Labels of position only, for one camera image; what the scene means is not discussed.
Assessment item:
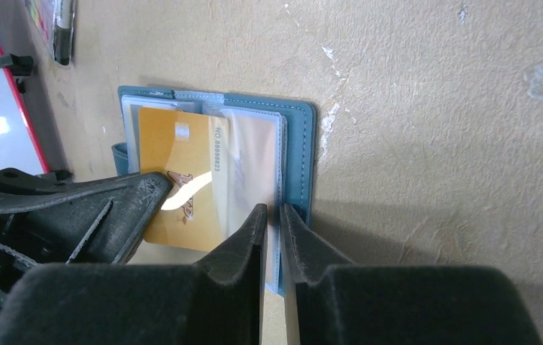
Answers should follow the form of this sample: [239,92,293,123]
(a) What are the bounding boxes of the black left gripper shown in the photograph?
[0,168,173,307]

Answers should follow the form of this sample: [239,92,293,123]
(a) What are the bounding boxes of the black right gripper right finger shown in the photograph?
[280,204,542,344]

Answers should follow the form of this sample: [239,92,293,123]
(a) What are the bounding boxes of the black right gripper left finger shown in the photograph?
[0,204,268,344]

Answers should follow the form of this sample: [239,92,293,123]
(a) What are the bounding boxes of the gold credit card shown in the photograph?
[138,107,226,251]
[205,107,286,293]

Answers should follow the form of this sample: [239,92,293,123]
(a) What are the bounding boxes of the blue card holder wallet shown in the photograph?
[113,86,316,295]

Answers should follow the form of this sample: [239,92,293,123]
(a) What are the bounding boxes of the small black clip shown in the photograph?
[0,54,34,77]

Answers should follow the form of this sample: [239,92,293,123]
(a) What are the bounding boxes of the pack of coloured markers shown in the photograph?
[22,0,77,66]

